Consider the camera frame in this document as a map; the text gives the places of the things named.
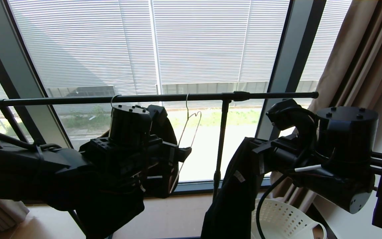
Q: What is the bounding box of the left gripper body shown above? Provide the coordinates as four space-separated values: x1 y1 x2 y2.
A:
125 136 193 186

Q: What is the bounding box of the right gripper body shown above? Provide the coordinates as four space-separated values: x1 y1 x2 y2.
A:
244 136 375 214

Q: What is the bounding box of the black garment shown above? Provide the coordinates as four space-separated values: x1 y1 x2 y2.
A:
101 106 180 199
200 137 271 239

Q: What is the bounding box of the white laundry basket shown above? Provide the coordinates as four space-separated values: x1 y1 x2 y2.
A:
251 198 327 239

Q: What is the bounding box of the black clothes rack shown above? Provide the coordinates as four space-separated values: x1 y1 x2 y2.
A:
0 91 319 239

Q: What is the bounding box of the window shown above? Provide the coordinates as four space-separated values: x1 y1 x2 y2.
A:
0 0 352 195

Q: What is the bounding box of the brown curtain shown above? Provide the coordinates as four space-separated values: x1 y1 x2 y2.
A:
0 198 30 233
271 0 382 213

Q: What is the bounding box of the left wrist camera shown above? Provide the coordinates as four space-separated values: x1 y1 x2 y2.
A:
146 105 170 133

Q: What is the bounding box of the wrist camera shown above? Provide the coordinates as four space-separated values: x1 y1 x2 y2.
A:
146 105 170 133
266 99 317 140

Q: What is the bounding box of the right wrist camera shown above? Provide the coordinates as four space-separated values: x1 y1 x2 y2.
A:
266 99 317 140

